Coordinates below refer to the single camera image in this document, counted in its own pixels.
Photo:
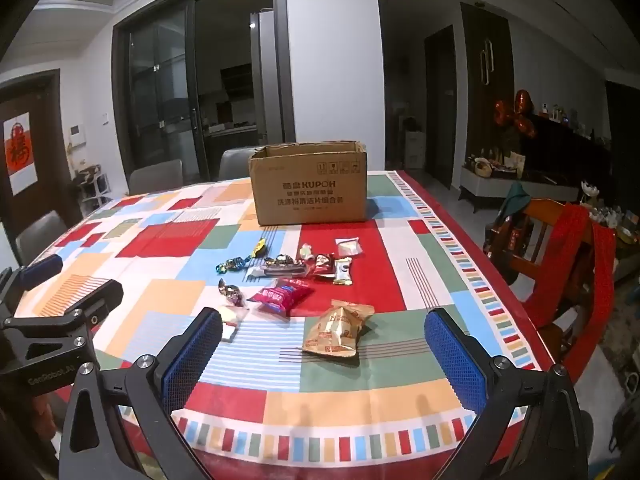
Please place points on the green cloth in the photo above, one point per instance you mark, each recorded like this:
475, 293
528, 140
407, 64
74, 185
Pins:
515, 200

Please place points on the blue and gold candy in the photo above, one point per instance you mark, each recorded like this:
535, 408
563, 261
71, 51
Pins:
231, 263

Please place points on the wooden chair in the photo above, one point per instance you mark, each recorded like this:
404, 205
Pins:
545, 210

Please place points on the dark framed sliding glass door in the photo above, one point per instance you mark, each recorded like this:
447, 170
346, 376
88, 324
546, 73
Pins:
150, 85

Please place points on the red and white paper poster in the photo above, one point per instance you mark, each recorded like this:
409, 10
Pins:
20, 155

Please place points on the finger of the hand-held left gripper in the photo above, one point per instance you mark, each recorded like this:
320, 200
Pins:
95, 299
42, 265

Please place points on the white low sideboard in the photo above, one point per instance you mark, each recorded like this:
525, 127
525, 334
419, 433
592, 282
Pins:
525, 187

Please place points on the white storage rack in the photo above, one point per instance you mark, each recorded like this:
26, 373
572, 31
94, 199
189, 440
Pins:
92, 185

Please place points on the colourful patchwork tablecloth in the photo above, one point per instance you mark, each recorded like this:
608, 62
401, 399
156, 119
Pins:
165, 240

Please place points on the small white wrapped candy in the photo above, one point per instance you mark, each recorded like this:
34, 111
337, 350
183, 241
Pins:
306, 251

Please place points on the dark bag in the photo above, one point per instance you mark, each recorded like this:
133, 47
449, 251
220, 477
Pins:
505, 247

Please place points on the red and white snack packet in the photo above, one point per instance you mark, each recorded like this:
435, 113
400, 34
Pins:
324, 262

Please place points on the dark tall cabinet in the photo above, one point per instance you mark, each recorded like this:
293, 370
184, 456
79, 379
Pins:
487, 100

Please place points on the brown wooden door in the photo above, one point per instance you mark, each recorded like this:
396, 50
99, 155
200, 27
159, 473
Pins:
45, 110

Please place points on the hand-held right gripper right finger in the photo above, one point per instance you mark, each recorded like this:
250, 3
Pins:
455, 360

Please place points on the small clear white packet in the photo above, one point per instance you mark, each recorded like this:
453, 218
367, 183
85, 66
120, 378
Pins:
348, 246

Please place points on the dark snack bar packet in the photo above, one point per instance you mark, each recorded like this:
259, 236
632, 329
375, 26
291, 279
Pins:
285, 271

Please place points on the grey dining chair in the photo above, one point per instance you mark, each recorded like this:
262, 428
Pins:
155, 175
235, 162
40, 235

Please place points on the dark interior door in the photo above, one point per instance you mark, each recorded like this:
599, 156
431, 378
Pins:
440, 110

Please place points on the dark display shelf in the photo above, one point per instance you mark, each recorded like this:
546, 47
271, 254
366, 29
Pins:
570, 155

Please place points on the brown cardboard box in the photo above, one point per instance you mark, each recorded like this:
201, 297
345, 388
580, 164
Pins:
307, 185

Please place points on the white box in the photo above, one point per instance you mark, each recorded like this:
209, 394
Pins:
414, 150

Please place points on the white and gold snack packet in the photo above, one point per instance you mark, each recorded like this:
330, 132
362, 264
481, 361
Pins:
343, 271

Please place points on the wall intercom panel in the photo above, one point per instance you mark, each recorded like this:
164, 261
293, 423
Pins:
77, 134

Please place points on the clear packet with white sweets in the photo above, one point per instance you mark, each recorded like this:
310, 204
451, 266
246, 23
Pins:
232, 316

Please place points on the gold and purple wrapped candy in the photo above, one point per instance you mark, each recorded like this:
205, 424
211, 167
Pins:
230, 291

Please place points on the tan snack packet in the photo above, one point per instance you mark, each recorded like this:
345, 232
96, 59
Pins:
337, 330

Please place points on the orange foil balloon cluster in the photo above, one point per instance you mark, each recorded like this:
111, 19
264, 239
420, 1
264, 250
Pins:
524, 102

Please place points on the gold and brown candy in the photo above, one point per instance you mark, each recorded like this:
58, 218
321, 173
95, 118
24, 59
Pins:
280, 260

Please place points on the red cloth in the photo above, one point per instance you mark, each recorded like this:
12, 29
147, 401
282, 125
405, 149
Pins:
565, 260

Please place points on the yellow wrapped candy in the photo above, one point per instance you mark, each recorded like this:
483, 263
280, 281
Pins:
258, 247

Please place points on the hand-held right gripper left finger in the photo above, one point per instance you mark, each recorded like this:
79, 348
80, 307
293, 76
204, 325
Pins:
192, 355

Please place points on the pink snack packet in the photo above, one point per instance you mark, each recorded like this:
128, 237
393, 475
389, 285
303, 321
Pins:
280, 297

